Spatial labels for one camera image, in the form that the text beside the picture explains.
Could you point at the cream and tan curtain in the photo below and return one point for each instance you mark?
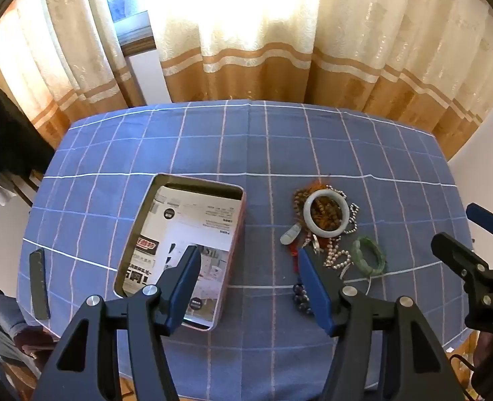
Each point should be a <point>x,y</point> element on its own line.
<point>355,50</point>
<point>71,50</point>

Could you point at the grey garment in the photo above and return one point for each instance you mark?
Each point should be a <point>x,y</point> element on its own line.
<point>2,317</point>

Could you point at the white jade pendant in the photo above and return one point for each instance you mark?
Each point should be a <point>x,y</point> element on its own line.
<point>290,236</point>

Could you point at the silver cuff bangle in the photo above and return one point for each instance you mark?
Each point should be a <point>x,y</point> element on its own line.
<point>316,242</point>

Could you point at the wooden chair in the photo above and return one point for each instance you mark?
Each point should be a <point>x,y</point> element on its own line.
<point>21,363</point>
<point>465,346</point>

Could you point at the wooden bead mala orange tassels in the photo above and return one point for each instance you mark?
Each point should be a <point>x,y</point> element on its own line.
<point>298,200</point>

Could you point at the slim black device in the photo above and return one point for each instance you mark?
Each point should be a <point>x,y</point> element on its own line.
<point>40,284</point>

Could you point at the window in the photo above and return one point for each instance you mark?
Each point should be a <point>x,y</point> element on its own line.
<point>121,8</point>

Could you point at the green jade bangle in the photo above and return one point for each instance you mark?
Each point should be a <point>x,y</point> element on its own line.
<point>355,255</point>

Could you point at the white jade bangle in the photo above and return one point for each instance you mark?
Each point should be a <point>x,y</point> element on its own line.
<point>309,217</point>

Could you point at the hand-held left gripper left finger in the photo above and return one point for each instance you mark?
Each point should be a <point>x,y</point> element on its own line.
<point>186,288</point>

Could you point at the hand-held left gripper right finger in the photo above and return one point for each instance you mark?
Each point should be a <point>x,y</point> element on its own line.
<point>315,292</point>

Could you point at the pink tin box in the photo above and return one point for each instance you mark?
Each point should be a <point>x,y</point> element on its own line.
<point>232,275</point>

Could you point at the blue checked tablecloth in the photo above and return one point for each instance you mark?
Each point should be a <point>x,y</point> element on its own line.
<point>250,154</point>

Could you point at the dark hanging clothes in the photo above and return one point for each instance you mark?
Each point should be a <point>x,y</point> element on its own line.
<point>4,133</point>

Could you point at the printed paper sheet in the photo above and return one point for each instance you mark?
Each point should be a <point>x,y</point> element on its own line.
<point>188,225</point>

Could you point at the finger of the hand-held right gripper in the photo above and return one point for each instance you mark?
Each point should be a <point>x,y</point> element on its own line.
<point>459,259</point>
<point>484,217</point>

